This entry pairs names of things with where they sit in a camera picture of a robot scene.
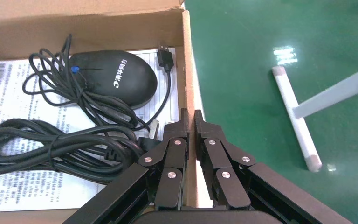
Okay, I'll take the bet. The white table with knobbed legs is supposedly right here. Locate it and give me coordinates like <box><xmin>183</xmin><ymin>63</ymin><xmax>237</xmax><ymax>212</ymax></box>
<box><xmin>271</xmin><ymin>58</ymin><xmax>358</xmax><ymax>173</ymax></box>

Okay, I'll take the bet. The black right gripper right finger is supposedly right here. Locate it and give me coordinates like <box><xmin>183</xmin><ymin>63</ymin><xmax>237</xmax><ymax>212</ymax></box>
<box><xmin>194</xmin><ymin>110</ymin><xmax>257</xmax><ymax>210</ymax></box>

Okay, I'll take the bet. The black wired computer mouse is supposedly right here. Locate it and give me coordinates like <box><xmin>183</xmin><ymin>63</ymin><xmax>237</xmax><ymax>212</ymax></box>
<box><xmin>22</xmin><ymin>34</ymin><xmax>175</xmax><ymax>133</ymax></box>

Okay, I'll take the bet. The black coiled power cord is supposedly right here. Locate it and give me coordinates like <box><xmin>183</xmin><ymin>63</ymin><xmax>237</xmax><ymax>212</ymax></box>
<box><xmin>0</xmin><ymin>118</ymin><xmax>162</xmax><ymax>185</ymax></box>

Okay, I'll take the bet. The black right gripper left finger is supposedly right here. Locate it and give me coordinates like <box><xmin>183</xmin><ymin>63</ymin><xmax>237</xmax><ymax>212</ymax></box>
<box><xmin>138</xmin><ymin>108</ymin><xmax>190</xmax><ymax>211</ymax></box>

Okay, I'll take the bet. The brown cardboard storage box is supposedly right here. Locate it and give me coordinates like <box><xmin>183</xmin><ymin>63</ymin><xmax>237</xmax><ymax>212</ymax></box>
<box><xmin>0</xmin><ymin>0</ymin><xmax>199</xmax><ymax>224</ymax></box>

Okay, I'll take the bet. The white printed instruction sheet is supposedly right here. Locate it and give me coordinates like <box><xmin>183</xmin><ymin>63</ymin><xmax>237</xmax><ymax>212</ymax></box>
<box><xmin>0</xmin><ymin>47</ymin><xmax>180</xmax><ymax>213</ymax></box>

